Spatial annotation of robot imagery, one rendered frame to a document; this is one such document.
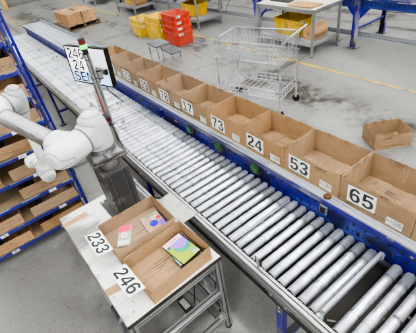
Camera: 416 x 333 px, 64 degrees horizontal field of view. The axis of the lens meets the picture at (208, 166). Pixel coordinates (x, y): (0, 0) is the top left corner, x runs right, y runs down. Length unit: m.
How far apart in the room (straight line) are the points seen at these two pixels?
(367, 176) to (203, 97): 1.58
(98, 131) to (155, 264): 0.80
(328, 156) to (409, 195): 0.52
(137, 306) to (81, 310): 1.13
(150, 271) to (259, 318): 0.95
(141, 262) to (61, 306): 1.18
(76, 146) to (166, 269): 0.81
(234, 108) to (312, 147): 0.79
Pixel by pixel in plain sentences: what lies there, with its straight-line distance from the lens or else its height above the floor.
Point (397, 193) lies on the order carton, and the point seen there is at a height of 0.88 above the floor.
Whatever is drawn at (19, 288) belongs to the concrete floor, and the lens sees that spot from 3.33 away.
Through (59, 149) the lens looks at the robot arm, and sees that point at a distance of 1.87.
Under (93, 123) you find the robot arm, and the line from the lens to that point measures 1.95.
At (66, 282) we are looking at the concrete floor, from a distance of 3.14.
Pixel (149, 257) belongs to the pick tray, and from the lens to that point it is 1.98.
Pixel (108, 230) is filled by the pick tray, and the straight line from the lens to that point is 2.20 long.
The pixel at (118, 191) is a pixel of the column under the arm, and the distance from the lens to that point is 2.19.
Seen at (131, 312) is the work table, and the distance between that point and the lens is 1.83.
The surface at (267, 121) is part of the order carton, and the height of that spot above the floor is 0.97.
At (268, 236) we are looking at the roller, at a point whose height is 0.75.
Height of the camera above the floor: 2.25
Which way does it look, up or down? 37 degrees down
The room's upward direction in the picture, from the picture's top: 10 degrees counter-clockwise
